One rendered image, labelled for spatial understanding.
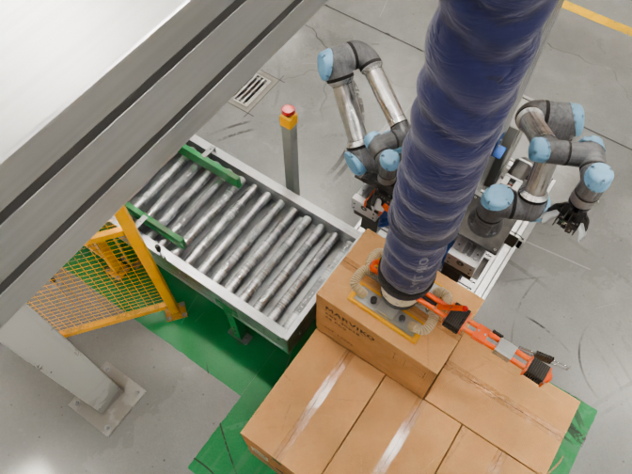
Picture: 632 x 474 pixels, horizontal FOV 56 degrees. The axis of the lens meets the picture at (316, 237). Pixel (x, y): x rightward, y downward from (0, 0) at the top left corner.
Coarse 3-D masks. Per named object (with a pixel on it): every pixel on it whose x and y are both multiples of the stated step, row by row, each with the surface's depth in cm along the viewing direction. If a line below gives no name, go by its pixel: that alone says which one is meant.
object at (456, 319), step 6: (450, 312) 234; (456, 312) 234; (462, 312) 234; (468, 312) 234; (444, 318) 232; (450, 318) 232; (456, 318) 233; (462, 318) 233; (468, 318) 231; (444, 324) 234; (450, 324) 230; (456, 324) 231; (462, 324) 231; (450, 330) 234; (456, 330) 231
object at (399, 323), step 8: (368, 288) 252; (352, 296) 250; (368, 296) 250; (376, 296) 250; (360, 304) 249; (368, 304) 248; (376, 304) 248; (368, 312) 248; (376, 312) 247; (400, 312) 247; (408, 312) 247; (384, 320) 246; (392, 320) 245; (400, 320) 243; (408, 320) 245; (416, 320) 246; (392, 328) 244; (400, 328) 243; (408, 336) 242; (416, 336) 242
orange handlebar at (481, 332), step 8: (384, 208) 258; (376, 272) 243; (432, 296) 238; (424, 304) 236; (448, 304) 236; (440, 312) 234; (472, 320) 233; (464, 328) 231; (480, 328) 231; (488, 328) 231; (472, 336) 230; (480, 336) 229; (488, 336) 231; (496, 336) 230; (488, 344) 228; (520, 352) 227; (512, 360) 225; (528, 360) 226; (520, 368) 225
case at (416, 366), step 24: (360, 240) 266; (384, 240) 266; (360, 264) 260; (336, 288) 255; (456, 288) 255; (336, 312) 256; (360, 312) 249; (336, 336) 281; (360, 336) 259; (384, 336) 244; (432, 336) 244; (456, 336) 244; (384, 360) 264; (408, 360) 245; (432, 360) 240; (408, 384) 267
